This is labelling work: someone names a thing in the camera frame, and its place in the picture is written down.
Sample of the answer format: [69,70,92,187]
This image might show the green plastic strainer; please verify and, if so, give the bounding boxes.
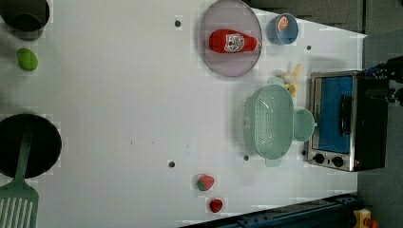
[240,77,294,168]

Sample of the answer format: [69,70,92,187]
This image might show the red strawberry toy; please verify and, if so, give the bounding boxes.
[197,175,215,191]

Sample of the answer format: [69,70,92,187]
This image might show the red ketchup bottle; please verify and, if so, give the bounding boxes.
[208,29,261,54]

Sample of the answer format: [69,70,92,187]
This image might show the small red fruit toy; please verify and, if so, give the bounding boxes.
[209,199,223,213]

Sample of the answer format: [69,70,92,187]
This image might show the peeled banana toy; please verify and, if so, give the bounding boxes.
[278,64,301,97]

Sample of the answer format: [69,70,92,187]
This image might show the green round plate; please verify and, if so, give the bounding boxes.
[293,109,317,143]

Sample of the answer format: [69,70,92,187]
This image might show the grey round plate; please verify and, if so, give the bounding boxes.
[199,0,263,77]

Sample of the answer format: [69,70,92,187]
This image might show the blue bowl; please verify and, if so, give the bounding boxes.
[267,13,298,46]

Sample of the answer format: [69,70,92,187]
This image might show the orange slice toy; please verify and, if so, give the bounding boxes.
[277,16,289,32]

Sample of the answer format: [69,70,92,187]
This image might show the black frying pan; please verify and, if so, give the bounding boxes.
[0,114,62,179]

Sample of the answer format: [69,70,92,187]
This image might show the green lime toy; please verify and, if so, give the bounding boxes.
[17,47,38,71]

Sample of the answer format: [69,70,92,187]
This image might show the yellow emergency stop button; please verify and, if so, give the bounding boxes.
[354,209,379,228]

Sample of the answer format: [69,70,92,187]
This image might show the black cup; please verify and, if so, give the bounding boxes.
[0,0,50,41]

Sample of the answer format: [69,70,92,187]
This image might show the green slotted spatula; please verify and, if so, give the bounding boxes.
[0,123,39,228]

